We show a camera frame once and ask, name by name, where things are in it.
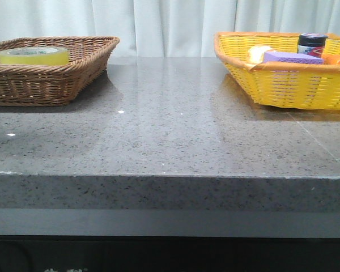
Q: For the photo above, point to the yellow-green packing tape roll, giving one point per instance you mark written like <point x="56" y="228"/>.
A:
<point x="35" y="55"/>

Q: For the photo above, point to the bread roll croissant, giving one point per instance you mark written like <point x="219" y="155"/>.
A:
<point x="255" y="54"/>

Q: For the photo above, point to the orange carrot toy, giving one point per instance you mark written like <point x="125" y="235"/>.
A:
<point x="331" y="59"/>

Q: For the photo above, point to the brown wicker basket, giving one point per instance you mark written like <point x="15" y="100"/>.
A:
<point x="42" y="86"/>

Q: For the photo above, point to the purple foam block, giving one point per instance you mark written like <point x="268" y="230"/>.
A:
<point x="271" y="56"/>

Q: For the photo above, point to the black lidded jar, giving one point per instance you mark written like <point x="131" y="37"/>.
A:
<point x="311" y="44"/>

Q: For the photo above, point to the white curtain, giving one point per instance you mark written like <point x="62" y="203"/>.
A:
<point x="164" y="28"/>

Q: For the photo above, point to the yellow woven plastic basket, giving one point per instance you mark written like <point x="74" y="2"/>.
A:
<point x="280" y="84"/>

